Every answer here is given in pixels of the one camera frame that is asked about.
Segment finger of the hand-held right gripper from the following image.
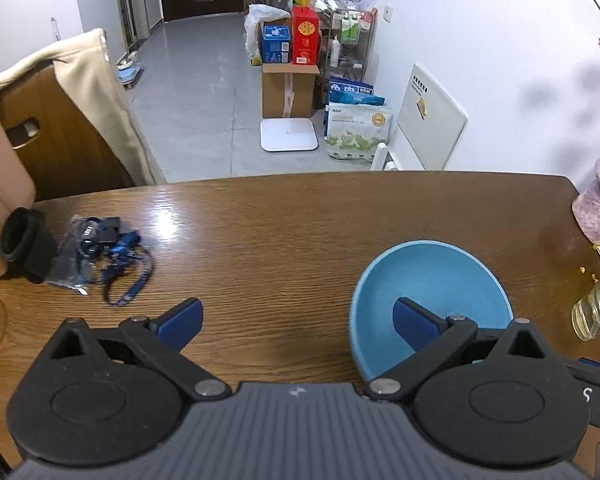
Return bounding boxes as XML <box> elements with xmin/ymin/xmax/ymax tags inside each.
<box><xmin>562</xmin><ymin>358</ymin><xmax>600</xmax><ymax>386</ymax></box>

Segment white plastic bag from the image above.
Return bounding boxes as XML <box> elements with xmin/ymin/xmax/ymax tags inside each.
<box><xmin>244</xmin><ymin>3</ymin><xmax>291</xmax><ymax>61</ymax></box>

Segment beige jacket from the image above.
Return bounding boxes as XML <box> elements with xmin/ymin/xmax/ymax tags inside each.
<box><xmin>0</xmin><ymin>27</ymin><xmax>168</xmax><ymax>186</ymax></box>

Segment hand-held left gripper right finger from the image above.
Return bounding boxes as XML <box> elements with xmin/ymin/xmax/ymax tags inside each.
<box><xmin>365</xmin><ymin>297</ymin><xmax>556</xmax><ymax>403</ymax></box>

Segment clear plastic bag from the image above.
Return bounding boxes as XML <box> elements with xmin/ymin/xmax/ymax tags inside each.
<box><xmin>47</xmin><ymin>220</ymin><xmax>106</xmax><ymax>296</ymax></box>

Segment white bathroom scale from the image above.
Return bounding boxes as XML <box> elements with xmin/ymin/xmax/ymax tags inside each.
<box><xmin>260</xmin><ymin>118</ymin><xmax>320</xmax><ymax>153</ymax></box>

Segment clear drinking glass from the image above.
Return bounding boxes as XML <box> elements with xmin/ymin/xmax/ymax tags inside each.
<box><xmin>571</xmin><ymin>262</ymin><xmax>600</xmax><ymax>342</ymax></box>

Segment red box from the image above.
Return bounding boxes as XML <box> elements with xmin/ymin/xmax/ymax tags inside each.
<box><xmin>291</xmin><ymin>6</ymin><xmax>322</xmax><ymax>66</ymax></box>

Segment white plastic object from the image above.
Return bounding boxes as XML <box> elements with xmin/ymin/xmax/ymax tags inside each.
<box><xmin>371</xmin><ymin>142</ymin><xmax>398</xmax><ymax>172</ymax></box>

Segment blue box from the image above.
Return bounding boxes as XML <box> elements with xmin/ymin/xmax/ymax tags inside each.
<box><xmin>262</xmin><ymin>24</ymin><xmax>293</xmax><ymax>65</ymax></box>

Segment pale blue slippers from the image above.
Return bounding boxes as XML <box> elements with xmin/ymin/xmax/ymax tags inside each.
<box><xmin>117</xmin><ymin>57</ymin><xmax>143</xmax><ymax>91</ymax></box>

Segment green white bag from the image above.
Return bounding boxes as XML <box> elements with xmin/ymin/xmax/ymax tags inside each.
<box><xmin>324</xmin><ymin>102</ymin><xmax>393</xmax><ymax>163</ymax></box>

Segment blue bowl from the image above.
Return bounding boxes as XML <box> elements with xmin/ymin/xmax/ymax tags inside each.
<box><xmin>349</xmin><ymin>241</ymin><xmax>514</xmax><ymax>380</ymax></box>

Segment pink suitcase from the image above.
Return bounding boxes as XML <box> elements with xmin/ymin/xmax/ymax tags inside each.
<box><xmin>0</xmin><ymin>87</ymin><xmax>37</xmax><ymax>278</ymax></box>

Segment wooden chair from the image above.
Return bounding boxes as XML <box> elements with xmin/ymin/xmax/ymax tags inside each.
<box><xmin>0</xmin><ymin>62</ymin><xmax>136</xmax><ymax>202</ymax></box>

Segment white wall panel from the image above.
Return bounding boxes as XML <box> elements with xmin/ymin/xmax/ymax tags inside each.
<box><xmin>396</xmin><ymin>63</ymin><xmax>469</xmax><ymax>171</ymax></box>

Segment blue white pack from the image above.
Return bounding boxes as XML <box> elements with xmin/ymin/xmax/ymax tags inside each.
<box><xmin>327</xmin><ymin>76</ymin><xmax>386</xmax><ymax>106</ymax></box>

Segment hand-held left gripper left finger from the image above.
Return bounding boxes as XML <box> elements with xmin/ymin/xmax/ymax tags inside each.
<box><xmin>45</xmin><ymin>298</ymin><xmax>232</xmax><ymax>403</ymax></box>

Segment metal storage rack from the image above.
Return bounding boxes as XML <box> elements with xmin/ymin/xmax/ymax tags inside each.
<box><xmin>320</xmin><ymin>2</ymin><xmax>378</xmax><ymax>83</ymax></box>

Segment black cylinder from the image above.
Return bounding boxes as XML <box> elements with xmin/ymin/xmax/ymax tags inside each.
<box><xmin>0</xmin><ymin>207</ymin><xmax>58</xmax><ymax>285</ymax></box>

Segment cardboard box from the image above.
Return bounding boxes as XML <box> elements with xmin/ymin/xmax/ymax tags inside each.
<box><xmin>261</xmin><ymin>62</ymin><xmax>321</xmax><ymax>120</ymax></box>

